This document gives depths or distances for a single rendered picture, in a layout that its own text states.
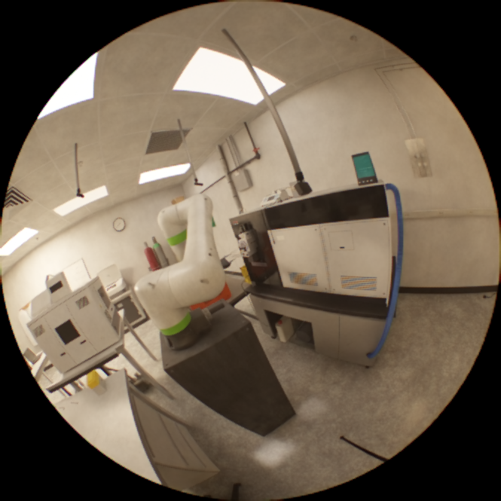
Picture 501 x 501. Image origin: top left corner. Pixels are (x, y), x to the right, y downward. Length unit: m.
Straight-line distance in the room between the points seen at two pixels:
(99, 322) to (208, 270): 1.25
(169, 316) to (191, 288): 0.13
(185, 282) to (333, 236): 0.77
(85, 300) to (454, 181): 3.45
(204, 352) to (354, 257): 0.84
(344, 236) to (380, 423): 1.40
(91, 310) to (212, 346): 1.16
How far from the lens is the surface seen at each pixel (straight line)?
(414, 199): 2.04
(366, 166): 0.91
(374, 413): 1.55
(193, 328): 0.56
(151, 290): 0.47
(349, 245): 0.93
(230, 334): 0.52
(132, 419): 0.93
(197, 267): 0.41
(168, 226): 0.78
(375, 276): 0.99
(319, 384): 1.61
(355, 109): 2.13
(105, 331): 1.54
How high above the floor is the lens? 1.48
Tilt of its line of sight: 15 degrees down
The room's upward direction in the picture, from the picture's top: 19 degrees counter-clockwise
